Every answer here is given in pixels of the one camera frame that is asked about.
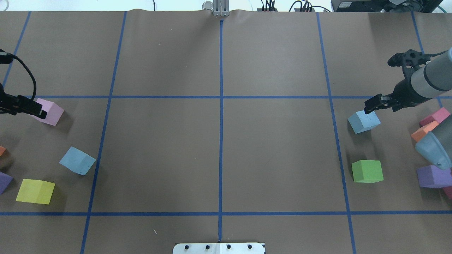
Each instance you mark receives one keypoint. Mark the aluminium frame post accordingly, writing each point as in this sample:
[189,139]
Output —
[221,8]

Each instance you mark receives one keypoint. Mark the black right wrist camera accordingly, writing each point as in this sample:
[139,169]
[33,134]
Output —
[411,60]

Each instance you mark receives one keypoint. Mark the light blue block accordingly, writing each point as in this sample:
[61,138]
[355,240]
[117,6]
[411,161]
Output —
[361,122]
[77,161]

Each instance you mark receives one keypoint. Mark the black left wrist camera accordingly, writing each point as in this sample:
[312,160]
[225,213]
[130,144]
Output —
[5,58]

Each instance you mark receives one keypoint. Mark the light pink block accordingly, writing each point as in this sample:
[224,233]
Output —
[54,112]

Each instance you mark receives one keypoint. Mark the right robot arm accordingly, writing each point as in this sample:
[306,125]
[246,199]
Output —
[426,76]

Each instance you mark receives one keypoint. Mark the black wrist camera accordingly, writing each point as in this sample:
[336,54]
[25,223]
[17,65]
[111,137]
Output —
[411,60]
[5,58]

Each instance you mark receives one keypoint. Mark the orange block left side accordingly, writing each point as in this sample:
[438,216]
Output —
[2,150]

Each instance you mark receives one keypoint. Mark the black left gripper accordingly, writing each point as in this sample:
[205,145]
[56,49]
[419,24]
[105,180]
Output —
[14,105]

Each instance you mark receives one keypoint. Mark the orange block right side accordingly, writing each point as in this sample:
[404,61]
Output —
[423,131]

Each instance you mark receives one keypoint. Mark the white pedestal column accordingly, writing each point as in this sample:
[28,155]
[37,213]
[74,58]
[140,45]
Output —
[220,248]

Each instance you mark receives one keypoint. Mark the magenta block near bin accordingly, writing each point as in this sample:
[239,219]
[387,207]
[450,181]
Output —
[439,116]

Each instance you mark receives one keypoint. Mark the yellow block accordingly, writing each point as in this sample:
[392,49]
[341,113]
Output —
[35,191]

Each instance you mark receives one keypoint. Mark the green block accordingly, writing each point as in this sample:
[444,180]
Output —
[367,171]

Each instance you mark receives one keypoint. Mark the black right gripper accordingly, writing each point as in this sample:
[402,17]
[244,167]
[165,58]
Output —
[403,92]

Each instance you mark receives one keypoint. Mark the magenta block beside orange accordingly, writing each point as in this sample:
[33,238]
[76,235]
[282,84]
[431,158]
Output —
[448,191]

